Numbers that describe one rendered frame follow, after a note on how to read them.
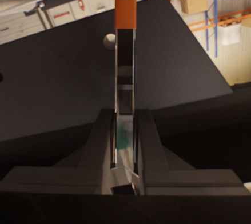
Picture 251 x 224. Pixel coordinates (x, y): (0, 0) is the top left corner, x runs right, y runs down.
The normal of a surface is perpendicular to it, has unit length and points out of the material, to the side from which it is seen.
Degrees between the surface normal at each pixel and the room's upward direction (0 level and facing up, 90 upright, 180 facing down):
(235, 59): 90
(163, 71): 90
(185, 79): 90
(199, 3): 90
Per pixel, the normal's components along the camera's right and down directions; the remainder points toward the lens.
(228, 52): -0.02, 0.52
